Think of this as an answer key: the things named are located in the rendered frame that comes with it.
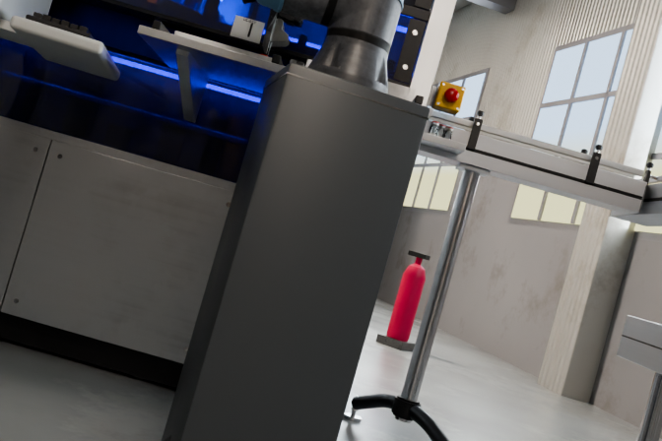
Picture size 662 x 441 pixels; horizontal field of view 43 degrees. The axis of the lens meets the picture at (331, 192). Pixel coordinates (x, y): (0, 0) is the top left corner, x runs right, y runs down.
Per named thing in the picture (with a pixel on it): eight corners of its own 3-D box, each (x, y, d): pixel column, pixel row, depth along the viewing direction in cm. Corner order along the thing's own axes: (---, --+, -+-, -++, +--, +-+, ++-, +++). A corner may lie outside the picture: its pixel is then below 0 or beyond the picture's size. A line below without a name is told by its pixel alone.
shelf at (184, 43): (173, 72, 239) (175, 65, 240) (409, 139, 239) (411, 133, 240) (136, 32, 191) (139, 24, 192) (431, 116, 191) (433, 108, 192)
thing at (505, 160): (412, 147, 241) (427, 94, 241) (406, 152, 256) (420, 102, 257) (641, 213, 241) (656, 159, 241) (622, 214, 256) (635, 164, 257)
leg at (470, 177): (386, 412, 249) (455, 164, 253) (416, 420, 249) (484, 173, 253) (389, 419, 240) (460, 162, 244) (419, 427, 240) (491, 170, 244)
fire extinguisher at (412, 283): (369, 337, 507) (395, 246, 509) (408, 347, 512) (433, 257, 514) (380, 345, 482) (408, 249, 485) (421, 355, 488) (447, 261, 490)
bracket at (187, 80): (184, 120, 231) (198, 75, 231) (195, 123, 231) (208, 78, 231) (161, 100, 197) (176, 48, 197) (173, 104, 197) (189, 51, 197)
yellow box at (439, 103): (430, 108, 238) (437, 85, 239) (455, 115, 238) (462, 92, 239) (434, 104, 231) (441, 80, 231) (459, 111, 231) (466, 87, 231)
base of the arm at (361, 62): (395, 100, 144) (411, 45, 144) (312, 73, 140) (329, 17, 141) (371, 107, 159) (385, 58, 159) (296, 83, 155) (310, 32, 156)
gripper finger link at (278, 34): (283, 54, 207) (293, 21, 209) (259, 48, 207) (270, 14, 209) (283, 58, 211) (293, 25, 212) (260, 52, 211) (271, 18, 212)
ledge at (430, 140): (414, 143, 245) (416, 137, 246) (456, 156, 245) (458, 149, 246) (419, 138, 231) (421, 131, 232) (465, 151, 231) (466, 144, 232)
